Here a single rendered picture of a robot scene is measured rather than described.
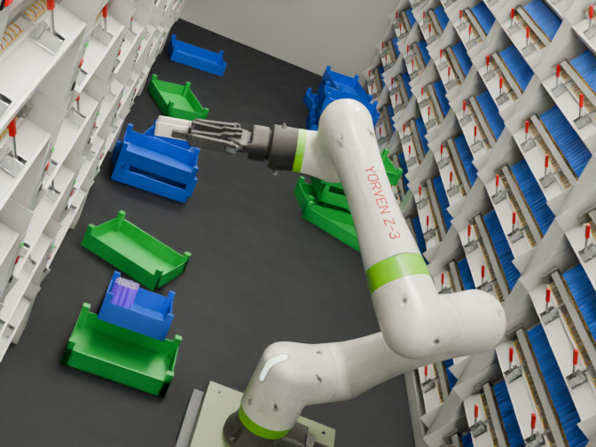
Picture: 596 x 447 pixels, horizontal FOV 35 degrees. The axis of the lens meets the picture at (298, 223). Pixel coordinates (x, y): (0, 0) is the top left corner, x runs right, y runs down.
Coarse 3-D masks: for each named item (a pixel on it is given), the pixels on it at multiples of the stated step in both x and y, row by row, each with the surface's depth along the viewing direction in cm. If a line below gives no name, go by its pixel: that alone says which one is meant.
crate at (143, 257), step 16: (112, 224) 329; (128, 224) 331; (96, 240) 313; (112, 240) 326; (128, 240) 330; (144, 240) 330; (112, 256) 312; (128, 256) 321; (144, 256) 325; (160, 256) 329; (176, 256) 326; (128, 272) 312; (144, 272) 309; (160, 272) 306; (176, 272) 320
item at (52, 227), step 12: (48, 228) 244; (48, 240) 243; (36, 252) 236; (24, 264) 227; (36, 264) 232; (24, 276) 225; (12, 288) 219; (24, 288) 222; (12, 300) 216; (12, 312) 213; (0, 324) 203; (0, 336) 204
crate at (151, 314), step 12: (108, 288) 282; (108, 300) 268; (144, 300) 299; (156, 300) 299; (168, 300) 298; (108, 312) 268; (120, 312) 269; (132, 312) 269; (144, 312) 292; (156, 312) 298; (168, 312) 272; (120, 324) 269; (132, 324) 270; (144, 324) 270; (156, 324) 270; (168, 324) 271; (156, 336) 271
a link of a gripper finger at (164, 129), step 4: (156, 124) 197; (160, 124) 197; (164, 124) 197; (168, 124) 197; (172, 124) 197; (156, 128) 197; (160, 128) 197; (164, 128) 197; (168, 128) 197; (172, 128) 197; (176, 128) 197; (180, 128) 197; (184, 128) 197; (156, 132) 198; (160, 132) 198; (164, 132) 198; (168, 132) 198; (160, 136) 198; (164, 136) 198; (168, 136) 198; (184, 140) 198
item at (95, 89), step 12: (96, 84) 227; (84, 96) 226; (96, 96) 228; (84, 108) 221; (60, 132) 204; (72, 132) 208; (60, 144) 200; (72, 144) 204; (60, 156) 196; (48, 180) 186; (36, 204) 174
